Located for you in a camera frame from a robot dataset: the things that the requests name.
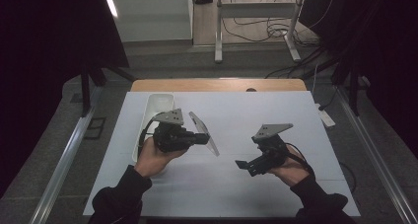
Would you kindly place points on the white metal desk frame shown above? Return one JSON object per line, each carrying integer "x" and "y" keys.
{"x": 254, "y": 10}

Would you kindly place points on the black curtain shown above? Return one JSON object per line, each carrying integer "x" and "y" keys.
{"x": 49, "y": 53}
{"x": 387, "y": 53}

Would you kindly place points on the person's right hand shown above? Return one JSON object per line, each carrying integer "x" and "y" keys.
{"x": 291, "y": 173}

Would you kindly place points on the white cabinet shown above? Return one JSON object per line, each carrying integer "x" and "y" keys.
{"x": 151, "y": 16}

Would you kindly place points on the white power strip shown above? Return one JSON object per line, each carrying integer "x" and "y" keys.
{"x": 326, "y": 118}

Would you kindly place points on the pink gradient smartphone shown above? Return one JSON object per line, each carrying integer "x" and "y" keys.
{"x": 210, "y": 145}

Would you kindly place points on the black metal stand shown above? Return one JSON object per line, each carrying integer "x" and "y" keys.
{"x": 354, "y": 89}
{"x": 86, "y": 89}

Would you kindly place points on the person's left hand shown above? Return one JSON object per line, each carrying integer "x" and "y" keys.
{"x": 151, "y": 161}

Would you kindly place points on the wooden table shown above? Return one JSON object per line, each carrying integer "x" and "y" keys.
{"x": 213, "y": 85}

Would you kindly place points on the white plastic storage bin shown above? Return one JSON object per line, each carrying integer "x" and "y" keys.
{"x": 157, "y": 100}

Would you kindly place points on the black floor outlet cover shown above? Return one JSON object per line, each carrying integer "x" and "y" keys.
{"x": 95, "y": 128}

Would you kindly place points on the white table cover board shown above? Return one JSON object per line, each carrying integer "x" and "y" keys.
{"x": 246, "y": 112}

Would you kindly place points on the aluminium rail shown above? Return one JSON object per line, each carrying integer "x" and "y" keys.
{"x": 65, "y": 158}
{"x": 378, "y": 158}

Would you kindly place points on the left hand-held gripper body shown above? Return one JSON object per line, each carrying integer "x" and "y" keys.
{"x": 171, "y": 136}

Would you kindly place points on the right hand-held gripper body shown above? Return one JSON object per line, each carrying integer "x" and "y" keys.
{"x": 272, "y": 145}

